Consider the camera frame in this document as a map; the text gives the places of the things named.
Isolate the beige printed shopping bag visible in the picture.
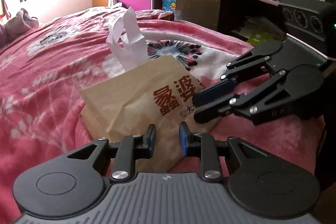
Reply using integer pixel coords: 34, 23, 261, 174
81, 9, 215, 172

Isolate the blue duck package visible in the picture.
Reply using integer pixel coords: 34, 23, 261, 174
162, 0, 176, 12

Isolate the grey crumpled garment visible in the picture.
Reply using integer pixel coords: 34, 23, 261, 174
0, 8, 39, 48

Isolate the black camera box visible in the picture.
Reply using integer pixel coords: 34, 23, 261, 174
278, 0, 335, 61

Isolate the red floral blanket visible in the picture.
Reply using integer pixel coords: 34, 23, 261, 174
1, 7, 325, 223

